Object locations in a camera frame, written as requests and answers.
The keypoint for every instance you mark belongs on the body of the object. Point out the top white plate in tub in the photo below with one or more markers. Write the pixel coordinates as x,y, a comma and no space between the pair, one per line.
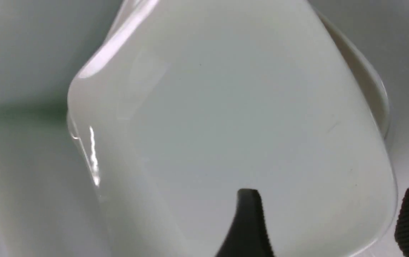
365,74

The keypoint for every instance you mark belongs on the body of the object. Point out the large white square plate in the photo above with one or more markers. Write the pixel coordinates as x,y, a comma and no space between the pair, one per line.
191,100

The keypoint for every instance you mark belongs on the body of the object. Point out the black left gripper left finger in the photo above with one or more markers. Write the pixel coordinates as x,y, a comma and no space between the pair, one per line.
247,235

